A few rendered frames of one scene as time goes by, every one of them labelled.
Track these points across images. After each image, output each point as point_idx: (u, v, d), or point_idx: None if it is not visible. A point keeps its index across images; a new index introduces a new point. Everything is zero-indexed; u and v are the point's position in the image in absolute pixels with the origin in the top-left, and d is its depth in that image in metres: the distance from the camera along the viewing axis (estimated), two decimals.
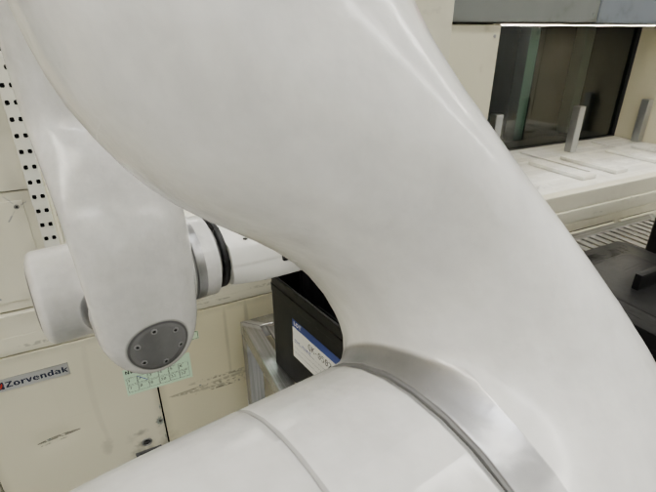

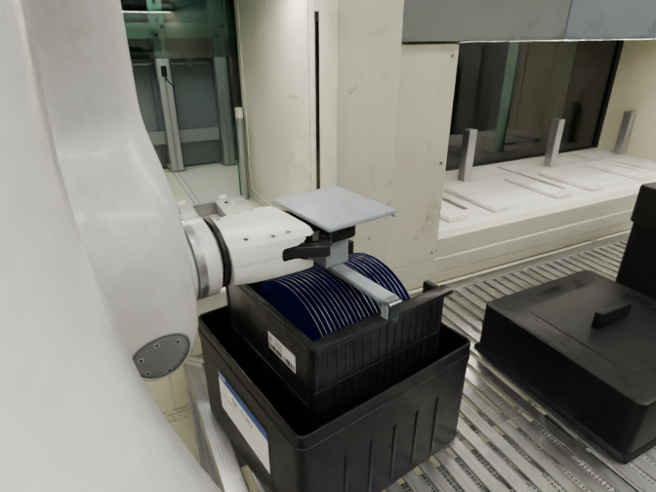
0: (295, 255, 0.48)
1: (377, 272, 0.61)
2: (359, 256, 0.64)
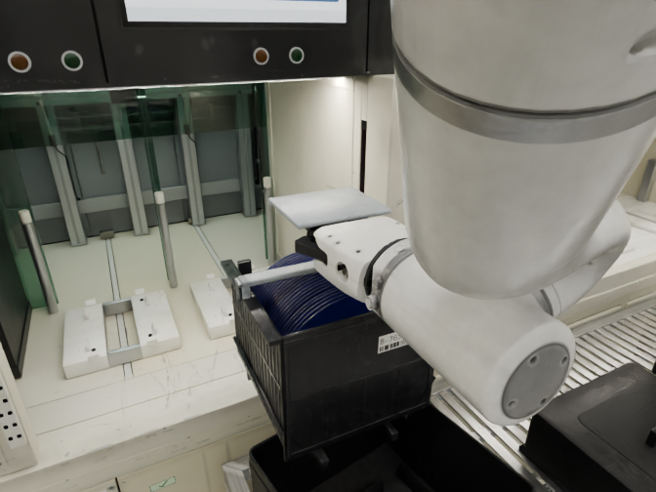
0: None
1: None
2: (298, 256, 0.64)
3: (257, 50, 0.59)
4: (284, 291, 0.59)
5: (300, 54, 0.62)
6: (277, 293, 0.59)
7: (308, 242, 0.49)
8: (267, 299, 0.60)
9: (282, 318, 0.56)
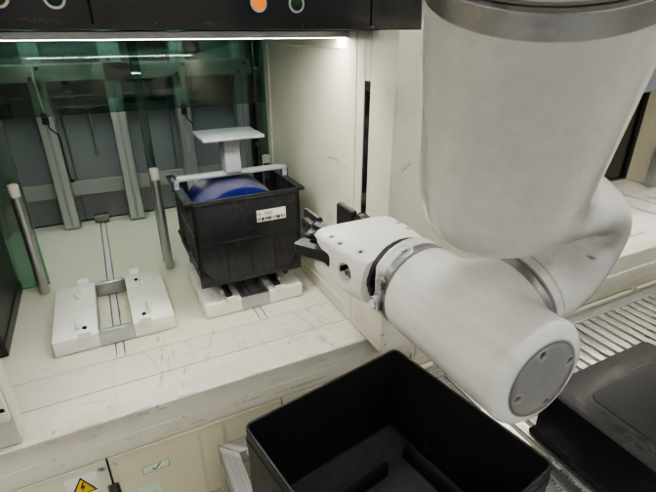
0: None
1: None
2: None
3: None
4: (204, 190, 0.94)
5: (300, 1, 0.58)
6: (200, 191, 0.94)
7: (308, 244, 0.49)
8: (194, 196, 0.95)
9: None
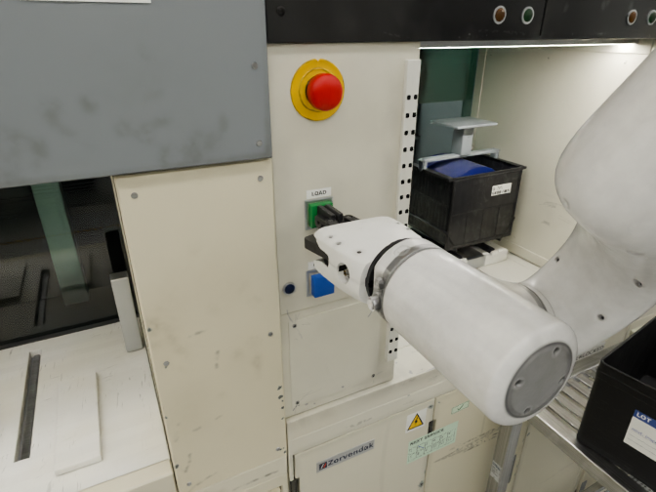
0: None
1: None
2: None
3: (631, 12, 0.69)
4: (436, 170, 1.12)
5: (655, 16, 0.71)
6: None
7: (316, 240, 0.50)
8: None
9: None
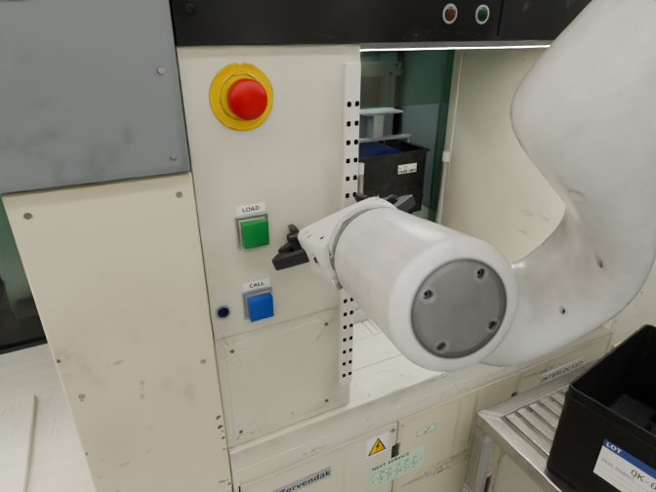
0: None
1: None
2: None
3: None
4: None
5: None
6: None
7: (285, 255, 0.48)
8: None
9: None
